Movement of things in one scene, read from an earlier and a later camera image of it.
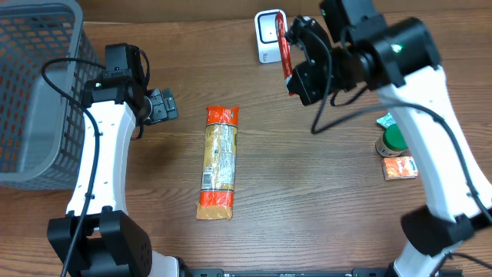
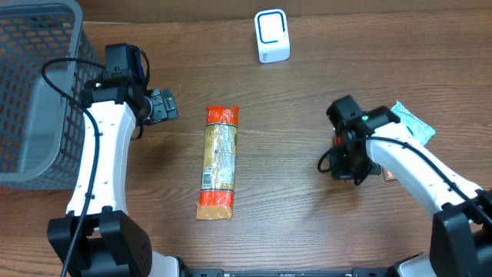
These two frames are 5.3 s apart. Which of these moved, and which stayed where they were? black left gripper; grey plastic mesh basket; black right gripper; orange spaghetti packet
Moved: black right gripper
Stayed: black left gripper; orange spaghetti packet; grey plastic mesh basket
